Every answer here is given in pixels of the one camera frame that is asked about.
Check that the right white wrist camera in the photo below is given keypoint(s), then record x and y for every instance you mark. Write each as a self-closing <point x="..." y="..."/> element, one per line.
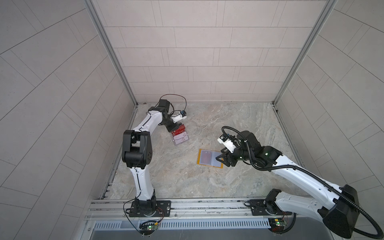
<point x="227" y="142"/>

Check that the left green circuit board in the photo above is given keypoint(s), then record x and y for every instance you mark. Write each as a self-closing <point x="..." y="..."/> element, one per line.
<point x="148" y="227"/>

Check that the white vent grille strip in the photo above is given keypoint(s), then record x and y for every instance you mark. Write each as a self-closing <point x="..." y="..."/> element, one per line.
<point x="189" y="224"/>

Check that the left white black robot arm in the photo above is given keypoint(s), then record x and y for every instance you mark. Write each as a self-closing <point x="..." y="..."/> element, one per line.
<point x="137" y="154"/>

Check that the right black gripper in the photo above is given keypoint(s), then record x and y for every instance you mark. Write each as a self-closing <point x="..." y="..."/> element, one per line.
<point x="225" y="156"/>

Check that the yellow leather card holder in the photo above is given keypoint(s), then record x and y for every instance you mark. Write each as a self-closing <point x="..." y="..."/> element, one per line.
<point x="208" y="158"/>

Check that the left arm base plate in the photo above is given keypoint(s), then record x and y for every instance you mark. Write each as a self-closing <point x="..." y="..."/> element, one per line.
<point x="142" y="209"/>

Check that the clear acrylic card box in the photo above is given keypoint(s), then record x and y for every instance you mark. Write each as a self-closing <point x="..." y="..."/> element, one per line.
<point x="180" y="135"/>

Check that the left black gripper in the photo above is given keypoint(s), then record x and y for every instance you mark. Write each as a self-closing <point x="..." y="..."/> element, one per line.
<point x="174" y="125"/>

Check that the right green circuit board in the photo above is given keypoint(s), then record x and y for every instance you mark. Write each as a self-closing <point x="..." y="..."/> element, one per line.
<point x="277" y="225"/>

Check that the aluminium mounting rail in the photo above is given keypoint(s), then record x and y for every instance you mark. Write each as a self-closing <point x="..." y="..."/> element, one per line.
<point x="227" y="208"/>

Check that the green circuit board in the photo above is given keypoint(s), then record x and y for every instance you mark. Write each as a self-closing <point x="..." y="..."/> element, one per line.
<point x="277" y="225"/>
<point x="148" y="227"/>

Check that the white pink card in box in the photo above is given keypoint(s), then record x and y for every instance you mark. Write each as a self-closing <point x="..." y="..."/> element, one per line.
<point x="181" y="138"/>

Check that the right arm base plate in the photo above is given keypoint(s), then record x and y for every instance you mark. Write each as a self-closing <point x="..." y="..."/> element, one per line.
<point x="265" y="208"/>

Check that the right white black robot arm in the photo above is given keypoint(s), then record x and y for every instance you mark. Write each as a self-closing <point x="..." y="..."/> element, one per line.
<point x="336" y="207"/>

